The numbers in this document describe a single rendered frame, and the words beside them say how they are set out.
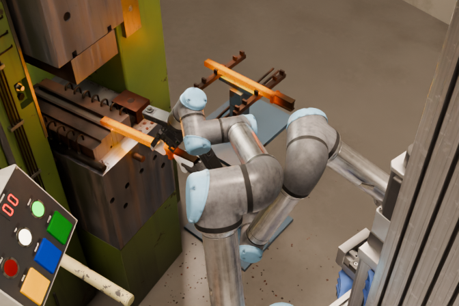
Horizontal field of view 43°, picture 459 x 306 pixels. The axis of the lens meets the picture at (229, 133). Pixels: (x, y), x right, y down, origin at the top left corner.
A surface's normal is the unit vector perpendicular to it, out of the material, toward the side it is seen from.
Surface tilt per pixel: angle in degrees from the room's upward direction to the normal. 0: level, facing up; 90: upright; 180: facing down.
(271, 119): 0
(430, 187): 90
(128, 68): 90
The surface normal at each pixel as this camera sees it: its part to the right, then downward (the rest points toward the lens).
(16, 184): 0.86, -0.29
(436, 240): -0.80, 0.42
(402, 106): -0.01, -0.72
